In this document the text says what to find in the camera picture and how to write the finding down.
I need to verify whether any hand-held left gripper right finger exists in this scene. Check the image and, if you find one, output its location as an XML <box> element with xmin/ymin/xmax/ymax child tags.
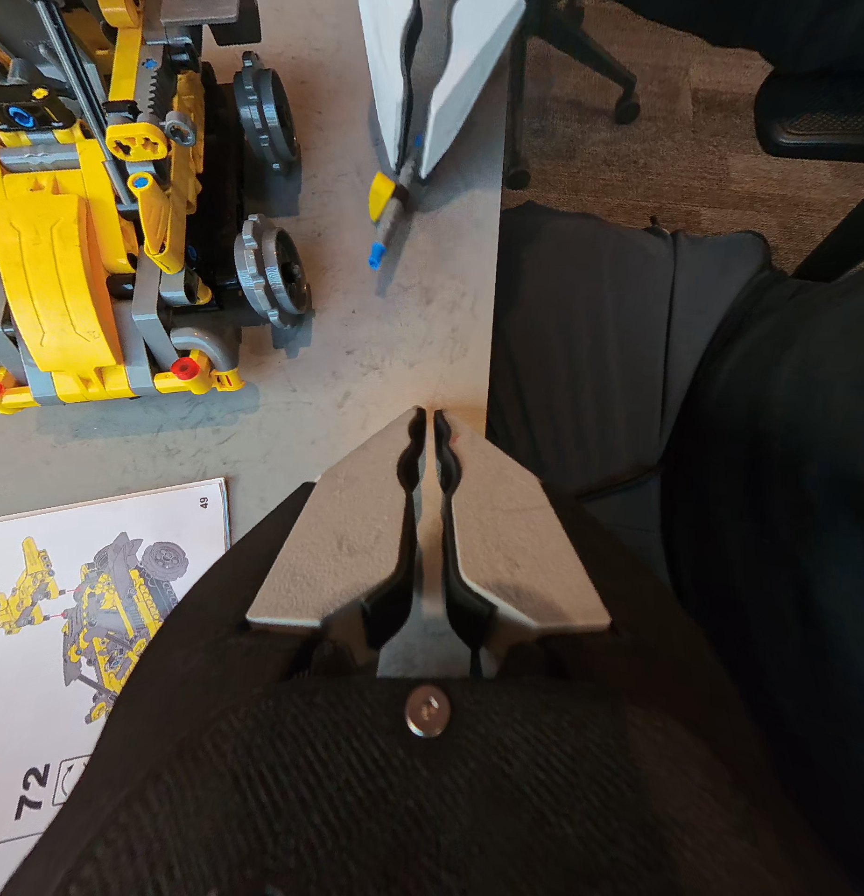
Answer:
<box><xmin>433</xmin><ymin>409</ymin><xmax>612</xmax><ymax>666</ymax></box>

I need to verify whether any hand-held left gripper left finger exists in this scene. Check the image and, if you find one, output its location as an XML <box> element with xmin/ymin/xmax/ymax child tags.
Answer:
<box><xmin>246</xmin><ymin>406</ymin><xmax>427</xmax><ymax>650</ymax></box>

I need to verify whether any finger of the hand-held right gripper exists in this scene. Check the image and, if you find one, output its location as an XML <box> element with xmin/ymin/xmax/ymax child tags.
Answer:
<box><xmin>416</xmin><ymin>0</ymin><xmax>528</xmax><ymax>181</ymax></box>
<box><xmin>358</xmin><ymin>0</ymin><xmax>422</xmax><ymax>174</ymax></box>

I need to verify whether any small yellow tooth piece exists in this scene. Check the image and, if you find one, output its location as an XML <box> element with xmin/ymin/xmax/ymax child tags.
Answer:
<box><xmin>367</xmin><ymin>170</ymin><xmax>399</xmax><ymax>224</ymax></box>

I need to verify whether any grey axle pin blue tip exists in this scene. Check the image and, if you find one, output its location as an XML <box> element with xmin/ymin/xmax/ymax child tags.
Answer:
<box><xmin>366</xmin><ymin>183</ymin><xmax>410</xmax><ymax>272</ymax></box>

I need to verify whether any person's dark clothing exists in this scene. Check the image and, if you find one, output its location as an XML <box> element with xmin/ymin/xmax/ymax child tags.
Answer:
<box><xmin>486</xmin><ymin>202</ymin><xmax>864</xmax><ymax>896</ymax></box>

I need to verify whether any instruction booklet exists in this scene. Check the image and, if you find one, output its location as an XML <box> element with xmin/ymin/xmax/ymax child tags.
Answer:
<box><xmin>0</xmin><ymin>478</ymin><xmax>231</xmax><ymax>896</ymax></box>

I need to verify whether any black chair base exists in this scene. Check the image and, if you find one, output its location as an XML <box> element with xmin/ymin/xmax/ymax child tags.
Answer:
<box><xmin>505</xmin><ymin>0</ymin><xmax>864</xmax><ymax>191</ymax></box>

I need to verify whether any yellow toy brick vehicle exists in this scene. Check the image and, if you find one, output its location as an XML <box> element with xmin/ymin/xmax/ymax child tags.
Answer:
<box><xmin>0</xmin><ymin>0</ymin><xmax>315</xmax><ymax>415</ymax></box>

